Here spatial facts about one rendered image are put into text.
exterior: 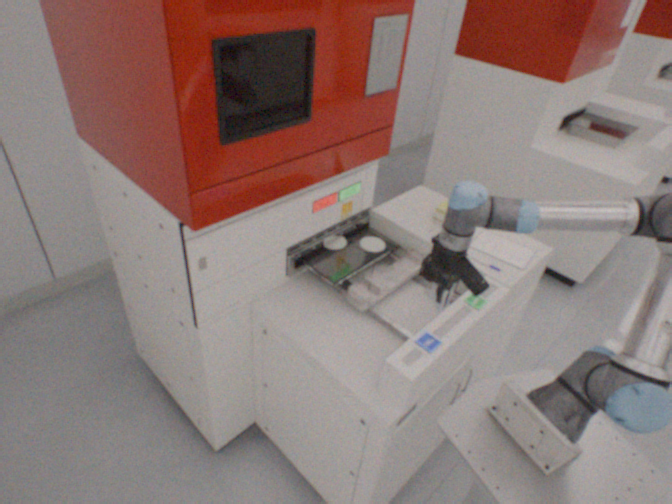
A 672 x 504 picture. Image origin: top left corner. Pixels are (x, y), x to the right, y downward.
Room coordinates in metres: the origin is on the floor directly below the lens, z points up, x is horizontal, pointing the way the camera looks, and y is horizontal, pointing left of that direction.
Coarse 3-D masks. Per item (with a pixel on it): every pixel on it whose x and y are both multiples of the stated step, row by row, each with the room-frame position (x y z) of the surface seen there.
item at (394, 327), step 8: (336, 288) 1.20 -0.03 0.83; (344, 288) 1.19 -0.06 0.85; (344, 296) 1.17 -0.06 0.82; (368, 312) 1.10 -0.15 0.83; (376, 312) 1.08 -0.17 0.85; (376, 320) 1.07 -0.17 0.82; (384, 320) 1.05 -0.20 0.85; (392, 320) 1.05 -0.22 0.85; (392, 328) 1.03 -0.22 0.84; (400, 328) 1.02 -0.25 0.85; (400, 336) 1.00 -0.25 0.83; (408, 336) 0.99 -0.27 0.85
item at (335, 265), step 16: (352, 240) 1.42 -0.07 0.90; (384, 240) 1.44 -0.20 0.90; (304, 256) 1.29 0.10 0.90; (320, 256) 1.30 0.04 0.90; (336, 256) 1.30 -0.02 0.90; (352, 256) 1.31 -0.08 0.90; (368, 256) 1.32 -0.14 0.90; (320, 272) 1.20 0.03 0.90; (336, 272) 1.21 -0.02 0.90; (352, 272) 1.22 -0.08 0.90
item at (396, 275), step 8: (400, 264) 1.32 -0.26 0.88; (408, 264) 1.32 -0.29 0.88; (416, 264) 1.33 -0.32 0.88; (384, 272) 1.26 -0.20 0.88; (392, 272) 1.27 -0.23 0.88; (400, 272) 1.27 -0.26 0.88; (408, 272) 1.28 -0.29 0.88; (416, 272) 1.30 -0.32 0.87; (384, 280) 1.22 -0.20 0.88; (392, 280) 1.22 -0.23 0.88; (400, 280) 1.23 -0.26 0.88; (392, 288) 1.19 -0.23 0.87; (352, 296) 1.12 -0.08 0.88; (376, 296) 1.13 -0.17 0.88; (384, 296) 1.16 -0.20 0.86; (352, 304) 1.10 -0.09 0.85; (360, 304) 1.08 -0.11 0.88; (368, 304) 1.09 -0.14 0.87
